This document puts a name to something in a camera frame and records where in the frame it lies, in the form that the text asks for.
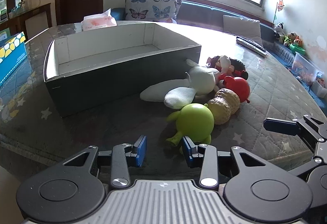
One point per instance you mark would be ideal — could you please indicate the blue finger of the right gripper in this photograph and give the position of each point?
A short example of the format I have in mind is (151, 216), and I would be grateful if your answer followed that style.
(290, 128)

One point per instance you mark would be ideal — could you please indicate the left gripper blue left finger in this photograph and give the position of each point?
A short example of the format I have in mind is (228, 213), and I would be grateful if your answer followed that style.
(138, 152)

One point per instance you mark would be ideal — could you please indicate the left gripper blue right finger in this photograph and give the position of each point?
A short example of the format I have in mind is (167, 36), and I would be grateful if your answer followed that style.
(189, 150)

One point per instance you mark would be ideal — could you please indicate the green round toy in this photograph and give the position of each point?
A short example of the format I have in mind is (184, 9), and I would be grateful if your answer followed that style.
(195, 121)

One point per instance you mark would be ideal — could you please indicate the white plush bunny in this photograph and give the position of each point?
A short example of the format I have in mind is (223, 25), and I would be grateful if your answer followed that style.
(176, 94)

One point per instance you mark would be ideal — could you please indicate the tan peanut toy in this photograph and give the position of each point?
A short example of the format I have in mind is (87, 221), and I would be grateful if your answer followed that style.
(224, 104)

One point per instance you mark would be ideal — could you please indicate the red round toy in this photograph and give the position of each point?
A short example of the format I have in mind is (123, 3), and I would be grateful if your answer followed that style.
(238, 85)

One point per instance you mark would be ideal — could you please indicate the clear plastic toy bin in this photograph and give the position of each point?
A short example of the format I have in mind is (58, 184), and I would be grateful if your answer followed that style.
(305, 69)

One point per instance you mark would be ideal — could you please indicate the doll with dark hair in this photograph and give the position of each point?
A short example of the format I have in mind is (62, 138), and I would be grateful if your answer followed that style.
(228, 66)

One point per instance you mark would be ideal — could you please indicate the stuffed toys pile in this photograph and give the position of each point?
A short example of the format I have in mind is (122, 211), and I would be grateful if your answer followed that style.
(290, 40)

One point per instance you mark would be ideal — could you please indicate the grey remote control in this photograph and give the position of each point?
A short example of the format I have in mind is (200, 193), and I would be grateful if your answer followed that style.
(251, 45)

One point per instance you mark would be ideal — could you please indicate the black white cardboard box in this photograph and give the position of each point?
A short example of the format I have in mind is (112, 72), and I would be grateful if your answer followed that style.
(90, 68)

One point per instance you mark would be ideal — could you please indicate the white cushion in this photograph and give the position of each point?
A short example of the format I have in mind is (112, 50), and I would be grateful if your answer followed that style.
(242, 26)

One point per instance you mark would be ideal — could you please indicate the pink tissue pack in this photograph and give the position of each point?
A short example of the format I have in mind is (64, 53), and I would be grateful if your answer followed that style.
(98, 21)

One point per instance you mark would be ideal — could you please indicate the blue sofa bench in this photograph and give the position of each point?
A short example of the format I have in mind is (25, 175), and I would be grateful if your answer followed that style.
(204, 16)

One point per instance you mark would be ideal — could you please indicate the butterfly print pillow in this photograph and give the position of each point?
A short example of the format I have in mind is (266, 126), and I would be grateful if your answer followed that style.
(152, 10)

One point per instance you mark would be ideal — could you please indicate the blue yellow tissue box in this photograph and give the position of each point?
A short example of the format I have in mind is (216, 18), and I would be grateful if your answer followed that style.
(13, 53)

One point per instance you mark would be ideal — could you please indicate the dark wooden cabinet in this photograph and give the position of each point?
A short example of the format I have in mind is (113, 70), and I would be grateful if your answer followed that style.
(22, 15)

